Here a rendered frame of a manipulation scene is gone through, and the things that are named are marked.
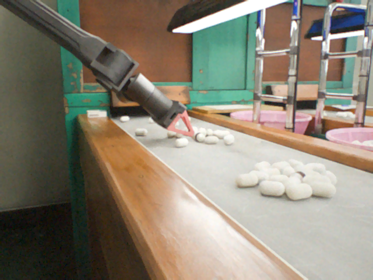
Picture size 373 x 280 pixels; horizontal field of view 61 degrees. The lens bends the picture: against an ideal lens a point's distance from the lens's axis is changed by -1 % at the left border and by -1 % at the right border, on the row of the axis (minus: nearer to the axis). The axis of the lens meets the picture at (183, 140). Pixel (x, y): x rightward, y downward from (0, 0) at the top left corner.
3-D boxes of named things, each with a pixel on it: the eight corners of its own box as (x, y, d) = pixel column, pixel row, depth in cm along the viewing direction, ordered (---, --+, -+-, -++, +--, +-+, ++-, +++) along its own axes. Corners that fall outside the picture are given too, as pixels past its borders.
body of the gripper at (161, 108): (171, 102, 83) (150, 84, 80) (185, 106, 74) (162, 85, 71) (155, 122, 83) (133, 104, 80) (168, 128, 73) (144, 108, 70)
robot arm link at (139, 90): (124, 87, 70) (139, 67, 71) (115, 90, 76) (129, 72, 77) (147, 107, 73) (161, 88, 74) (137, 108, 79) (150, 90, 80)
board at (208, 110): (207, 113, 116) (207, 110, 116) (192, 109, 129) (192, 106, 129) (282, 110, 127) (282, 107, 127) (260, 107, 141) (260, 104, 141)
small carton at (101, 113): (88, 117, 105) (87, 111, 104) (87, 116, 108) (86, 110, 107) (106, 116, 107) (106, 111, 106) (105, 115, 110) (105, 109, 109)
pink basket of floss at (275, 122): (304, 154, 93) (307, 122, 91) (218, 146, 104) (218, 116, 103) (313, 139, 116) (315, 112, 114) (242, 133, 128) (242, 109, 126)
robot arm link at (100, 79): (96, 77, 68) (119, 47, 70) (86, 83, 78) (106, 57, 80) (139, 112, 73) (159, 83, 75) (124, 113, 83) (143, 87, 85)
